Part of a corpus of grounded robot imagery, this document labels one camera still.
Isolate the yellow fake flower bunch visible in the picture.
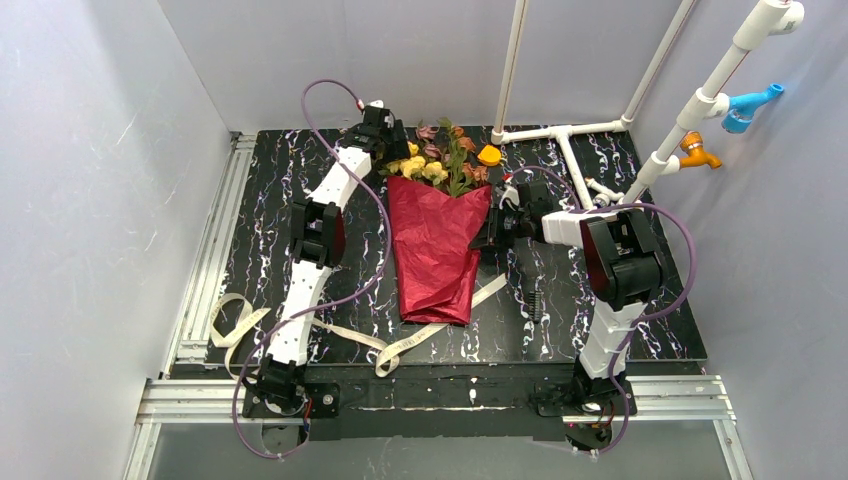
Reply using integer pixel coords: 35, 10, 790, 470
379, 141, 450, 188

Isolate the orange fake flower stem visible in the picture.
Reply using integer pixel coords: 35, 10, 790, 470
438, 117, 488, 197

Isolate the maroon wrapping paper sheet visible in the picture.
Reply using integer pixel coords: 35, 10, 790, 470
388, 176, 491, 327

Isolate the beige ribbon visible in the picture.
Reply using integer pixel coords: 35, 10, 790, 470
207, 274, 507, 380

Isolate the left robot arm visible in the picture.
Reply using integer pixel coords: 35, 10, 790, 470
240, 100, 409, 417

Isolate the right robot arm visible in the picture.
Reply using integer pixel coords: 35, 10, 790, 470
470, 180, 666, 417

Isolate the pink fake flower stem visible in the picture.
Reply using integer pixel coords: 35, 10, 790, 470
415, 122, 442, 160

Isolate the orange plastic piece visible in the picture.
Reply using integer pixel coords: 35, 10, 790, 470
477, 145, 502, 167

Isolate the black comb strip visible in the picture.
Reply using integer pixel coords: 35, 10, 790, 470
525, 289, 544, 324

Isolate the white pipe valve fitting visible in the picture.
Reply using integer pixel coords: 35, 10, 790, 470
584, 177, 624, 208

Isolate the orange plastic tap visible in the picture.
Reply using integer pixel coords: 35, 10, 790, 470
679, 131, 722, 170

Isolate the blue plastic tap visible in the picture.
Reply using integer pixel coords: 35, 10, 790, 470
721, 83, 784, 134

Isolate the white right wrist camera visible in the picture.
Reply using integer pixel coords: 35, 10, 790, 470
495, 174, 520, 210

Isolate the white PVC pipe frame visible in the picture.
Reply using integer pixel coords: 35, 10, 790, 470
490, 0, 808, 213

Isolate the aluminium frame rail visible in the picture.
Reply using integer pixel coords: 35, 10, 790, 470
123, 132, 260, 480

